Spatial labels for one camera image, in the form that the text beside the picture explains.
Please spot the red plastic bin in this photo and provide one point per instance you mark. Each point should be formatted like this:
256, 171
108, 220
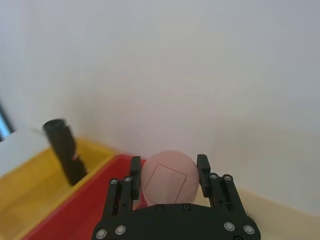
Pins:
82, 207

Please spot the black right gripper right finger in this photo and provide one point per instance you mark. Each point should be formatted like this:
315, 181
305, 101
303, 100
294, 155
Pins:
222, 195

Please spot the pink cup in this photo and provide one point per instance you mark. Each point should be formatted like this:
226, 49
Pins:
167, 182

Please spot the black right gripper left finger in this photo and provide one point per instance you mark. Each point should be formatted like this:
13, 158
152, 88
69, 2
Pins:
122, 197

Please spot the black cylindrical tool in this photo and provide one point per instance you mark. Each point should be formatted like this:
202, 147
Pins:
67, 152

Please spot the yellow plastic bin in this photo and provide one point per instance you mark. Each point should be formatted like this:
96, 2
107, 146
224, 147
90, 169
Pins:
32, 190

